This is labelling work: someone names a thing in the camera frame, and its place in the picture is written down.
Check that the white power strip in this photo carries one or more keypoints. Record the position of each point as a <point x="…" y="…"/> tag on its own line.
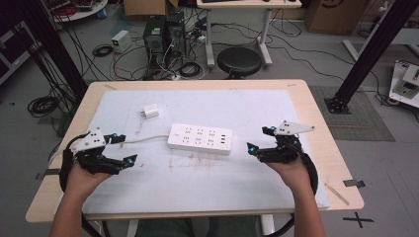
<point x="200" y="139"/>

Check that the dark equipment rack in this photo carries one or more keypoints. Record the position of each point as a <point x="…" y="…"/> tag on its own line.
<point x="13" y="52"/>

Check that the white desk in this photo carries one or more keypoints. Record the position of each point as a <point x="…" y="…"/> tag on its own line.
<point x="250" y="4"/>

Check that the person's right hand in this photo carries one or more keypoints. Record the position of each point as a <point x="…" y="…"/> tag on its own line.
<point x="291" y="174"/>

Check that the white power supply box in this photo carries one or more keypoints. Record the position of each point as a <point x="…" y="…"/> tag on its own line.
<point x="121" y="41"/>

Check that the light wooden table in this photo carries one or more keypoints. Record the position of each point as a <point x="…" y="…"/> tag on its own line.
<point x="329" y="161"/>

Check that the cardboard box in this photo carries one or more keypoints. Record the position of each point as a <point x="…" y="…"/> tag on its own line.
<point x="336" y="16"/>
<point x="145" y="6"/>

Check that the thin wooden strip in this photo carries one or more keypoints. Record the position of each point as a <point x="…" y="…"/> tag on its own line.
<point x="336" y="194"/>

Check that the white device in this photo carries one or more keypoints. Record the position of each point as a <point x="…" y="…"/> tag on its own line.
<point x="406" y="84"/>

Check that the black round stool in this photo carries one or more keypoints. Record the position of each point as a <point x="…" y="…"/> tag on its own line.
<point x="239" y="61"/>

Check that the white charger plug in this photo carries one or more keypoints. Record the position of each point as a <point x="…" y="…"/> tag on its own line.
<point x="151" y="111"/>

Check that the grey tape piece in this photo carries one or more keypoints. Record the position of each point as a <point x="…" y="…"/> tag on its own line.
<point x="354" y="183"/>
<point x="49" y="172"/>

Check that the grey floor mat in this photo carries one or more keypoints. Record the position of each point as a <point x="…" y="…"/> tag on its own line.
<point x="362" y="115"/>

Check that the black metal post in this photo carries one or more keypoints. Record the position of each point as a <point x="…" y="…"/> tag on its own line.
<point x="372" y="52"/>
<point x="56" y="49"/>

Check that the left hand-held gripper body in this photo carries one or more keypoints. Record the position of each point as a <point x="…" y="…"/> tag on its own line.
<point x="89" y="142"/>

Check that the person's left hand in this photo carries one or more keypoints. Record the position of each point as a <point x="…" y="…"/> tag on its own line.
<point x="82" y="181"/>

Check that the black computer tower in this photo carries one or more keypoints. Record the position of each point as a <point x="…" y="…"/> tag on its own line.
<point x="154" y="39"/>
<point x="176" y="33"/>

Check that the round white table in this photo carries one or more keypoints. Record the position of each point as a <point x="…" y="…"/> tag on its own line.
<point x="95" y="10"/>

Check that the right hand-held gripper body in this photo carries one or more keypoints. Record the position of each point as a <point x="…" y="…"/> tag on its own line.
<point x="286" y="148"/>

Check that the white table mat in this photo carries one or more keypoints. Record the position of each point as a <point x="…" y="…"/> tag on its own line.
<point x="197" y="187"/>

